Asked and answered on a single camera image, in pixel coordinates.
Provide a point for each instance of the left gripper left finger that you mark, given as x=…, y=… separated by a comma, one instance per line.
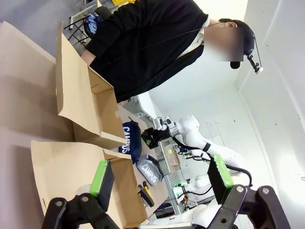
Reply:
x=102, y=186

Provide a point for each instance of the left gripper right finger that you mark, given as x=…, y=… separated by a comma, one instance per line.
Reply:
x=220, y=181

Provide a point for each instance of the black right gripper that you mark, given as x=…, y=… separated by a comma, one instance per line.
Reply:
x=164, y=134

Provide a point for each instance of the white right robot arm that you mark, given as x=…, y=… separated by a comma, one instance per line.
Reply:
x=190, y=133

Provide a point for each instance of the control box with buttons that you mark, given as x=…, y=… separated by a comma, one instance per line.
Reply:
x=170, y=155

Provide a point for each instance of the brown cardboard box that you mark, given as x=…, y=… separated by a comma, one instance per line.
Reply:
x=78, y=95

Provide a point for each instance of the navy Campus pencil case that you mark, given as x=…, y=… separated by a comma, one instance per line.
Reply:
x=132, y=140

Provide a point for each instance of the yellow black utility knife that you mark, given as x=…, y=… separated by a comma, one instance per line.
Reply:
x=147, y=194

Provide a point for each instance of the person in black jacket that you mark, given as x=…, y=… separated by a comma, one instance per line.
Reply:
x=147, y=47

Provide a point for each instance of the black headset with microphone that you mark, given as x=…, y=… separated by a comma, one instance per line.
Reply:
x=252, y=59

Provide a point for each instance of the blue cloth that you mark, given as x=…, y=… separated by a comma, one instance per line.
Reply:
x=91, y=23

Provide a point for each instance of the black folding chair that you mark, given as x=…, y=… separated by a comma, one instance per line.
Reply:
x=81, y=21

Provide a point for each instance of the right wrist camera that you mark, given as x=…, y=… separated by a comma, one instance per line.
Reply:
x=164, y=122

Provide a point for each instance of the aluminium frame stand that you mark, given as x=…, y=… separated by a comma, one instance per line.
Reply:
x=175, y=190

